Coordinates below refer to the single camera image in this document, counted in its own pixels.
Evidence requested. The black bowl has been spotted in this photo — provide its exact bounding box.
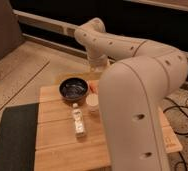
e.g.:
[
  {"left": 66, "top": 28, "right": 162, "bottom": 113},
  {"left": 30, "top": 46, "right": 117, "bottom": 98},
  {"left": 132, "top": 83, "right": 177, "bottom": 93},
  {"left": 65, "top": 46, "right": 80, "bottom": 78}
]
[{"left": 59, "top": 77, "right": 88, "bottom": 101}]

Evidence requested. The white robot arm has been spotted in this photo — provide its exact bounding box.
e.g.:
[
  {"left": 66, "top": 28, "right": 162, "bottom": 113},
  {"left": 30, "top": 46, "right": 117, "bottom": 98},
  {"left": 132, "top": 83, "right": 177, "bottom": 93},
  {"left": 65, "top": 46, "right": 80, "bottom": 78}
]
[{"left": 74, "top": 18, "right": 188, "bottom": 171}]

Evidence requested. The white paper cup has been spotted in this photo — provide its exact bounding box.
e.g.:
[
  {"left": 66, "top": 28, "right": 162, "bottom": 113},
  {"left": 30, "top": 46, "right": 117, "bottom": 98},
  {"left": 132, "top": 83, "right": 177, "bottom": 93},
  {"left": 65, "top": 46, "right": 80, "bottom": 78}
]
[{"left": 86, "top": 93, "right": 99, "bottom": 112}]

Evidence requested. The grey sofa corner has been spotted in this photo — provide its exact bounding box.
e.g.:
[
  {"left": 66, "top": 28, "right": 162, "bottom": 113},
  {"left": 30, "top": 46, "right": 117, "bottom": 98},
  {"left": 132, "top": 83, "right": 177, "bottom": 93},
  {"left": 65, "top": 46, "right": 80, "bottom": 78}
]
[{"left": 0, "top": 0, "right": 24, "bottom": 60}]

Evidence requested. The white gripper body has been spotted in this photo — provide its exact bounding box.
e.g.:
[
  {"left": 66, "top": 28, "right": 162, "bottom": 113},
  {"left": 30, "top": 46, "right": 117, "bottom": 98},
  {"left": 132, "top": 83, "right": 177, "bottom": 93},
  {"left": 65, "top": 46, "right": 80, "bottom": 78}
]
[{"left": 87, "top": 51, "right": 110, "bottom": 72}]

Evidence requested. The clear plastic bottle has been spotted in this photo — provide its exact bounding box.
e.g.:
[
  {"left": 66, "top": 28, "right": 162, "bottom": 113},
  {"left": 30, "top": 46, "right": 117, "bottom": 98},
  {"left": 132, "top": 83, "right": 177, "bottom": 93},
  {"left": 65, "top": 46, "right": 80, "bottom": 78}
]
[{"left": 72, "top": 103, "right": 86, "bottom": 137}]

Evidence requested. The dark grey floor mat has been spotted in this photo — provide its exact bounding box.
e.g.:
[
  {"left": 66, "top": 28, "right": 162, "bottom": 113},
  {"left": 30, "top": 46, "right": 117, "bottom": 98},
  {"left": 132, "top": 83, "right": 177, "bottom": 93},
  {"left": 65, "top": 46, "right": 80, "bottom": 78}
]
[{"left": 0, "top": 103, "right": 39, "bottom": 171}]

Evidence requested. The orange carrot toy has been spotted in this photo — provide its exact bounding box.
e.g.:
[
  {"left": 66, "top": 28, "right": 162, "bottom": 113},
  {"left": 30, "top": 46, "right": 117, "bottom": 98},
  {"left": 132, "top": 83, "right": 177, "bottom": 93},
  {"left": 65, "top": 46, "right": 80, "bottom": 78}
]
[{"left": 89, "top": 82, "right": 98, "bottom": 94}]

